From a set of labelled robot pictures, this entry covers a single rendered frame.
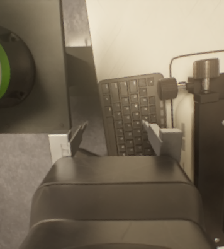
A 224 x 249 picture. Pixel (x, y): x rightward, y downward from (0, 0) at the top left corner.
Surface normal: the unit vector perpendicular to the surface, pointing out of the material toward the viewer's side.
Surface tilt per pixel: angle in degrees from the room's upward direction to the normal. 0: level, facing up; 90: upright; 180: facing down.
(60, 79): 0
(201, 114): 0
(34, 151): 0
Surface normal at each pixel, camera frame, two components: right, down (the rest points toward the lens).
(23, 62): 0.90, 0.01
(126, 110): -0.10, 0.29
